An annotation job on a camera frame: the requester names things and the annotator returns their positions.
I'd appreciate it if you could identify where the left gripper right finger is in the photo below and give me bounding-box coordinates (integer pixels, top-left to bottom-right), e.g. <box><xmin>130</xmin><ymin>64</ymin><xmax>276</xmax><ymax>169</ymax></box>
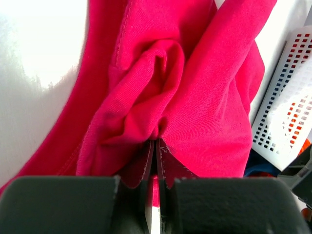
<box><xmin>156</xmin><ymin>137</ymin><xmax>312</xmax><ymax>234</ymax></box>

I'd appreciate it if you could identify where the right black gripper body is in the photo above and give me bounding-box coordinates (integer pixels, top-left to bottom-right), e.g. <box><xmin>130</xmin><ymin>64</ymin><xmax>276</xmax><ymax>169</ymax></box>
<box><xmin>277</xmin><ymin>145</ymin><xmax>312</xmax><ymax>208</ymax></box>

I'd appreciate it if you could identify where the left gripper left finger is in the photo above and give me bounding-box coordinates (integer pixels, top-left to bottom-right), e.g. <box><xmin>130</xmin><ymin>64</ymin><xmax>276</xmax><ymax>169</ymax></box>
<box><xmin>0</xmin><ymin>141</ymin><xmax>154</xmax><ymax>234</ymax></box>

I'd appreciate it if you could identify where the magenta t shirt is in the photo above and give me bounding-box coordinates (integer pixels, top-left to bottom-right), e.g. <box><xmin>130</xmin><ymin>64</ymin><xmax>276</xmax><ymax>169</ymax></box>
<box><xmin>0</xmin><ymin>0</ymin><xmax>266</xmax><ymax>195</ymax></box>

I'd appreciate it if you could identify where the blue t shirt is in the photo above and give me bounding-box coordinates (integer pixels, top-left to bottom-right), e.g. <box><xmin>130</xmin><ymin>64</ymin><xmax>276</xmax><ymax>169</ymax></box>
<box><xmin>244</xmin><ymin>149</ymin><xmax>281</xmax><ymax>177</ymax></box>

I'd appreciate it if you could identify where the orange t shirt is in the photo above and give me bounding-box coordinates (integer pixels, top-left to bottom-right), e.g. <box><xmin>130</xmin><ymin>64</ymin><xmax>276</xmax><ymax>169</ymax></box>
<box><xmin>282</xmin><ymin>32</ymin><xmax>312</xmax><ymax>162</ymax></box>

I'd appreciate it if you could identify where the white laundry basket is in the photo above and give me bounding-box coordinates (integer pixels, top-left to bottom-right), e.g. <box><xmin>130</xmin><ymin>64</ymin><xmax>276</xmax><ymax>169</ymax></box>
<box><xmin>252</xmin><ymin>25</ymin><xmax>312</xmax><ymax>171</ymax></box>

